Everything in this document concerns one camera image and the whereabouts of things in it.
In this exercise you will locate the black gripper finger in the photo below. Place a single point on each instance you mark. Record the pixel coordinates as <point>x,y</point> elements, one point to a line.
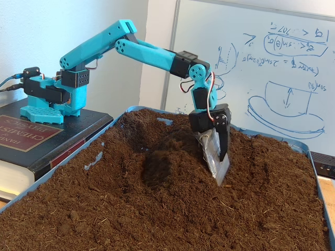
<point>223,138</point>

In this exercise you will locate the grey metal shovel gripper finger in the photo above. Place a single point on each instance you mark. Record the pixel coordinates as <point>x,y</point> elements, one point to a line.
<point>212,154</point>

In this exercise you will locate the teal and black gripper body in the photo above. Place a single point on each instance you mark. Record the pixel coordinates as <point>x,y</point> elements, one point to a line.
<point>201,121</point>

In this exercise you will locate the brown soil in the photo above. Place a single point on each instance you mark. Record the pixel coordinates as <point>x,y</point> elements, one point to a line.
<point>157,214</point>

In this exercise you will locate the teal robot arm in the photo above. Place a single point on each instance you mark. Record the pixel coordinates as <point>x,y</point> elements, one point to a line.
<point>91,47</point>

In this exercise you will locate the blue plastic tray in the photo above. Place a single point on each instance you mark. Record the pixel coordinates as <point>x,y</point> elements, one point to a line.
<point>298,146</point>

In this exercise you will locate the whiteboard with blue drawings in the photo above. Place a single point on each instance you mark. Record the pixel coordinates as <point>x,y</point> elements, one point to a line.
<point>196,39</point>

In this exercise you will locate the black perforated basket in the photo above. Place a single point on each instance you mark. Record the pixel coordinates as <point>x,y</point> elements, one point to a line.
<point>324,164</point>

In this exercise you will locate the black chemistry physics handbook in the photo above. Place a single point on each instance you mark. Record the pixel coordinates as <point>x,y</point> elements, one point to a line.
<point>78,125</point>

